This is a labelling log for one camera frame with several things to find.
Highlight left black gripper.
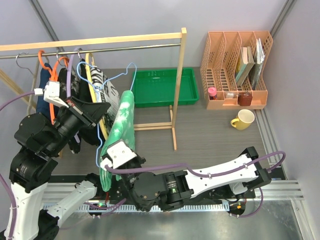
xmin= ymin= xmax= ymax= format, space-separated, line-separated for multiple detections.
xmin=47 ymin=94 xmax=112 ymax=154

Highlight green white trousers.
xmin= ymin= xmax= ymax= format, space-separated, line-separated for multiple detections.
xmin=99 ymin=90 xmax=137 ymax=193

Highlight light blue wire hanger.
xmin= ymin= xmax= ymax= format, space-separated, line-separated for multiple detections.
xmin=76 ymin=60 xmax=137 ymax=168

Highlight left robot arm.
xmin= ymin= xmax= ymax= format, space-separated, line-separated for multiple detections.
xmin=0 ymin=96 xmax=111 ymax=240

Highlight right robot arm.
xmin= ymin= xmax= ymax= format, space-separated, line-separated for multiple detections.
xmin=113 ymin=147 xmax=271 ymax=212

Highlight newspaper print trousers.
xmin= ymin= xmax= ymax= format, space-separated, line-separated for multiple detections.
xmin=90 ymin=67 xmax=120 ymax=133

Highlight purple plastic hanger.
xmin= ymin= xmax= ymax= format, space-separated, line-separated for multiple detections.
xmin=66 ymin=47 xmax=82 ymax=144

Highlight black white patterned trousers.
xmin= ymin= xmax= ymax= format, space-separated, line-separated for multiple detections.
xmin=58 ymin=68 xmax=80 ymax=100

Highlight yellow plastic hanger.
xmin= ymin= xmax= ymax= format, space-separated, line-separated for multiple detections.
xmin=85 ymin=53 xmax=108 ymax=141

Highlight navy blue trousers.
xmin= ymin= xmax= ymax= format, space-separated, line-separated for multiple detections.
xmin=36 ymin=68 xmax=51 ymax=120

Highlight orange plastic hanger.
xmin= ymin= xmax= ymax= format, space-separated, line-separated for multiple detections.
xmin=37 ymin=49 xmax=69 ymax=124

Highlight green plastic tray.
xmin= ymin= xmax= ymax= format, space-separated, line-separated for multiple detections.
xmin=132 ymin=68 xmax=199 ymax=108

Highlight wooden clothes rack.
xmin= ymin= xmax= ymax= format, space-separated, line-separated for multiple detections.
xmin=0 ymin=27 xmax=188 ymax=158

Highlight pink capped bottle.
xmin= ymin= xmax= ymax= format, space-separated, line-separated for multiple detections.
xmin=207 ymin=87 xmax=217 ymax=100

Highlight clear small bottle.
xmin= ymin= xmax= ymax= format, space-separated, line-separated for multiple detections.
xmin=224 ymin=91 xmax=237 ymax=99

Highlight yellow mug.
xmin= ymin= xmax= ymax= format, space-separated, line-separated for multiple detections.
xmin=230 ymin=109 xmax=255 ymax=131

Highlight dark red jar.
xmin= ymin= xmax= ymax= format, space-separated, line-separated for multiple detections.
xmin=237 ymin=91 xmax=253 ymax=106

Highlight orange plastic file organizer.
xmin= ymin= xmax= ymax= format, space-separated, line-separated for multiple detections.
xmin=200 ymin=31 xmax=273 ymax=110

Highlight books in organizer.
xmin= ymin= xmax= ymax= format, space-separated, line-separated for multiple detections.
xmin=234 ymin=38 xmax=266 ymax=90

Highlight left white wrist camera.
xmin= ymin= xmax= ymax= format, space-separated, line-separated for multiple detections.
xmin=33 ymin=80 xmax=68 ymax=108

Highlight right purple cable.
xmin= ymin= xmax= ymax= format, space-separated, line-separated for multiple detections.
xmin=104 ymin=150 xmax=286 ymax=220

